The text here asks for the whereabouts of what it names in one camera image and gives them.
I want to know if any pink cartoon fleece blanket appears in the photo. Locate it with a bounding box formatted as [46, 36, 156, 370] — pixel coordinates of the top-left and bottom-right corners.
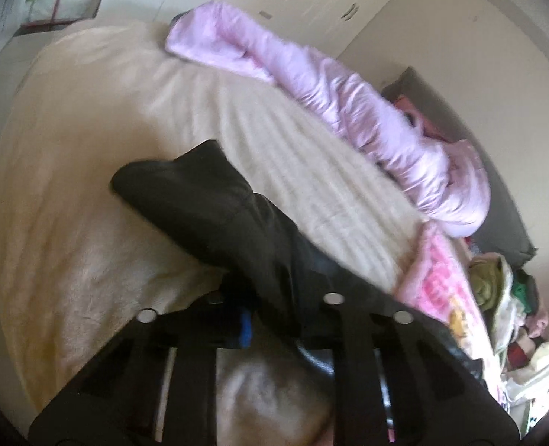
[394, 222, 507, 407]

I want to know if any black leather jacket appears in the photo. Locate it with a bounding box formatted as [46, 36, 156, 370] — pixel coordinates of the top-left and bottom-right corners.
[110, 138, 489, 446]

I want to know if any pile of mixed clothes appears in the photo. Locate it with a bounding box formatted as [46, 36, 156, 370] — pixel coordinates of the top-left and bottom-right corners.
[506, 269, 549, 371]

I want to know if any beige bed sheet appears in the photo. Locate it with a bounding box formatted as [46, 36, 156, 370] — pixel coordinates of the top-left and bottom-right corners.
[0, 22, 422, 445]

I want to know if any dark grey headboard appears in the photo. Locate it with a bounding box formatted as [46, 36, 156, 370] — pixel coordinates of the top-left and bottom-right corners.
[382, 67, 536, 269]

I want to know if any lilac quilted duvet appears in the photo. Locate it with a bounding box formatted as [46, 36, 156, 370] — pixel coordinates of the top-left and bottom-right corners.
[164, 1, 490, 237]

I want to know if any green and cream blanket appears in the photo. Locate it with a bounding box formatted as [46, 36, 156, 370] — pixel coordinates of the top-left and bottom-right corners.
[468, 253, 517, 355]

